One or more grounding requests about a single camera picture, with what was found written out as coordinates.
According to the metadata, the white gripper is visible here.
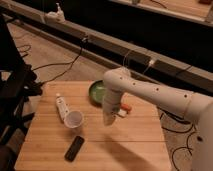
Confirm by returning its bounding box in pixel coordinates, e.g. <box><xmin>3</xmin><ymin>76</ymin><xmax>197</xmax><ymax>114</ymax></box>
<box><xmin>102</xmin><ymin>88</ymin><xmax>123</xmax><ymax>126</ymax></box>

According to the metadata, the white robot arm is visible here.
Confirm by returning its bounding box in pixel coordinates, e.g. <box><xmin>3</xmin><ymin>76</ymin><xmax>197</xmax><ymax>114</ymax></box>
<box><xmin>102</xmin><ymin>67</ymin><xmax>213</xmax><ymax>171</ymax></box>

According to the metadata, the white and orange block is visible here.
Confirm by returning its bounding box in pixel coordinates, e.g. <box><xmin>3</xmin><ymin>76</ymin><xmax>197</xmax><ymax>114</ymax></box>
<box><xmin>113</xmin><ymin>103</ymin><xmax>132</xmax><ymax>118</ymax></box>

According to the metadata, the green bowl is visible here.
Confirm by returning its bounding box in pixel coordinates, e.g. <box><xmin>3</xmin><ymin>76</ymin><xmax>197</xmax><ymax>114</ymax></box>
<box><xmin>88</xmin><ymin>80</ymin><xmax>105</xmax><ymax>106</ymax></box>

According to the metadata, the white plastic cup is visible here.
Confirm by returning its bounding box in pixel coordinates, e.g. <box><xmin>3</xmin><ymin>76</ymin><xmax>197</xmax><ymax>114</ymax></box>
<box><xmin>64</xmin><ymin>111</ymin><xmax>84</xmax><ymax>129</ymax></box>

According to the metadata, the black remote control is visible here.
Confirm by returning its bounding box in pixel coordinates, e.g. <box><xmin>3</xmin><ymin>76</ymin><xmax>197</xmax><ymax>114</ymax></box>
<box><xmin>65</xmin><ymin>136</ymin><xmax>84</xmax><ymax>161</ymax></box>

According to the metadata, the white tube bottle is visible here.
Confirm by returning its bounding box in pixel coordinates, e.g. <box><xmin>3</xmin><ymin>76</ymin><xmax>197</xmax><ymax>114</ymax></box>
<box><xmin>56</xmin><ymin>93</ymin><xmax>69</xmax><ymax>120</ymax></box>

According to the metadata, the black coiled cable right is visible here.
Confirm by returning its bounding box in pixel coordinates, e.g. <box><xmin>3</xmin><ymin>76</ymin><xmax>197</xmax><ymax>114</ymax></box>
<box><xmin>159</xmin><ymin>109</ymin><xmax>201</xmax><ymax>171</ymax></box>

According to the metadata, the long wooden rail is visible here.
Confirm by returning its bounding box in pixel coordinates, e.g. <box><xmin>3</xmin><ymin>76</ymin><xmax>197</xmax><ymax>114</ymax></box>
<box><xmin>0</xmin><ymin>0</ymin><xmax>213</xmax><ymax>92</ymax></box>

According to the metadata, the black cable on floor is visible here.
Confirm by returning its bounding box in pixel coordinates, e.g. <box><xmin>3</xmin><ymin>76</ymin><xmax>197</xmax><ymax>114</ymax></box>
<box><xmin>16</xmin><ymin>36</ymin><xmax>89</xmax><ymax>84</ymax></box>

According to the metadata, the black chair frame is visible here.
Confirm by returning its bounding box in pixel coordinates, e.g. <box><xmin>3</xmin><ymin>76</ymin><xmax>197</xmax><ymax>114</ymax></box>
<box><xmin>0</xmin><ymin>13</ymin><xmax>42</xmax><ymax>171</ymax></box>

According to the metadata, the white object on rail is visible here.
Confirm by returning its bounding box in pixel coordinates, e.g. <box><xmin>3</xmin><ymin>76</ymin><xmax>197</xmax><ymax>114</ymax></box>
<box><xmin>46</xmin><ymin>3</ymin><xmax>65</xmax><ymax>22</ymax></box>

